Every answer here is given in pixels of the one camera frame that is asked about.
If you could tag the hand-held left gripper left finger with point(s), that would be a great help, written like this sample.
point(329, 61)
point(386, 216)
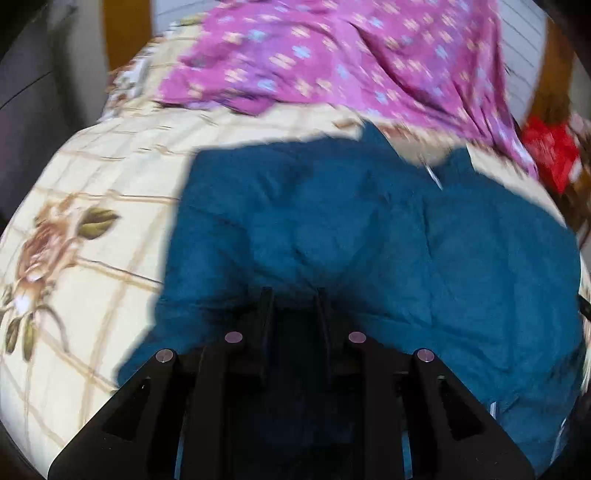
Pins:
point(221, 406)

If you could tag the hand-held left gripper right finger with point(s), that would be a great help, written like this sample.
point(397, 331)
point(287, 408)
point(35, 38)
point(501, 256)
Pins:
point(374, 406)

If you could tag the teal quilted down jacket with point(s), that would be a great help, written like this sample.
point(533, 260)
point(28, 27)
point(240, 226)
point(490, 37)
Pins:
point(369, 240)

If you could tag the floral checked bed sheet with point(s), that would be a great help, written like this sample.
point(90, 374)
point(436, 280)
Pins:
point(101, 184)

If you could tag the red shopping bag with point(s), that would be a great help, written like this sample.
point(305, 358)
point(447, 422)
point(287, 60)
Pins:
point(551, 147)

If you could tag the purple floral sheet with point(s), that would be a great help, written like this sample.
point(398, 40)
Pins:
point(351, 60)

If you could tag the grey refrigerator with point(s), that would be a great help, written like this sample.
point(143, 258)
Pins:
point(32, 92)

